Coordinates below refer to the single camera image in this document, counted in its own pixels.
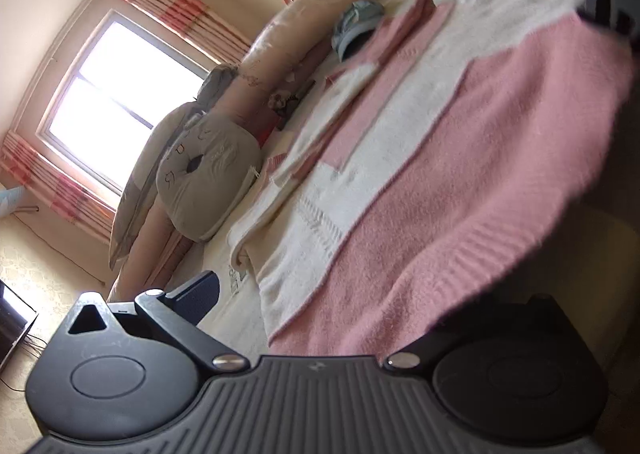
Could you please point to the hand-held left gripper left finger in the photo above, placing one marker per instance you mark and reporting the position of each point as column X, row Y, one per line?
column 200, row 291

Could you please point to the long pink floral pillow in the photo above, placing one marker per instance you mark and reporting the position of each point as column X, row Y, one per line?
column 300, row 24

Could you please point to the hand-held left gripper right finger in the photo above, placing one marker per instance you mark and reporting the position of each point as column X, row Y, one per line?
column 415, row 351

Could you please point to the grey cat face cushion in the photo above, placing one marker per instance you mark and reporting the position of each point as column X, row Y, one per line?
column 210, row 174

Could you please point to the grey fabric flower clip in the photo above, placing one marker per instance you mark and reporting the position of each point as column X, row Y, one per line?
column 282, row 103

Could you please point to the window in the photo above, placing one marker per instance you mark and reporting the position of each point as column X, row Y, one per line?
column 125, row 99

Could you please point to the pink checked curtain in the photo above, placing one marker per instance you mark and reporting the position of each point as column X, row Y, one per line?
column 55, row 184
column 175, row 9

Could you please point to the blue denim cap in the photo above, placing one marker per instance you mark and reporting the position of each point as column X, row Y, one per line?
column 357, row 26

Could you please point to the grey patterned pillow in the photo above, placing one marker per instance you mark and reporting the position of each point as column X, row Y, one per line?
column 132, row 204

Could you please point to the folded grey-green clothes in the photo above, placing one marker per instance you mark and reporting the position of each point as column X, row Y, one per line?
column 217, row 84

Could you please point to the pink and white knit sweater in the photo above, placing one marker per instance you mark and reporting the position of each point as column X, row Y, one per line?
column 450, row 159

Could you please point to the black flat television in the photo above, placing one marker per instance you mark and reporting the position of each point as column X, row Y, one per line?
column 15, row 324

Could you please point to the red flat object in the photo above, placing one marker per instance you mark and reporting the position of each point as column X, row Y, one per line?
column 267, row 135

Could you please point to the light blue printed cover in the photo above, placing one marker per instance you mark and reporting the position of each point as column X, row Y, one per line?
column 10, row 199

